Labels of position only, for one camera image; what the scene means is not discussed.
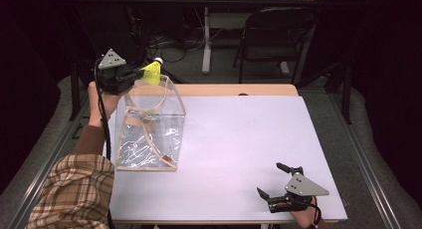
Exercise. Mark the wooden table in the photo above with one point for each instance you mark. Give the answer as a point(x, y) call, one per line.
point(232, 89)

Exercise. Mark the white table mat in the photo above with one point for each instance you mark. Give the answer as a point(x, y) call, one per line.
point(232, 176)

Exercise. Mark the yellow shuttlecock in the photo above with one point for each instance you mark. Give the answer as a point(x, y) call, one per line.
point(152, 73)

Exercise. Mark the black folding chair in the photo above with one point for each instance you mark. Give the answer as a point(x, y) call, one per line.
point(275, 33)

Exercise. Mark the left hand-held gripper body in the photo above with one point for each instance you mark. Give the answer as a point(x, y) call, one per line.
point(112, 74)

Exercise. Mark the person's right hand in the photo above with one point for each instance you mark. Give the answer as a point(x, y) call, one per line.
point(305, 217)

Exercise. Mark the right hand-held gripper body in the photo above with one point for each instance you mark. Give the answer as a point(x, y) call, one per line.
point(303, 187)

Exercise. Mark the clear plastic bag beige trim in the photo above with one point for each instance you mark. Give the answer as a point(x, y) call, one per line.
point(149, 142)

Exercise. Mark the metal floor rail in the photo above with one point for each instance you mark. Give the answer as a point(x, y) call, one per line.
point(33, 182)
point(365, 169)

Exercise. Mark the white-legged background desk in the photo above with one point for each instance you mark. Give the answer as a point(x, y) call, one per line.
point(206, 40)

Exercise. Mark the person's left hand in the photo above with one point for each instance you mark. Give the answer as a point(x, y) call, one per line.
point(103, 106)

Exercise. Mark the black metal stand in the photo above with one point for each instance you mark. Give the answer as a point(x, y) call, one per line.
point(346, 93)
point(75, 89)

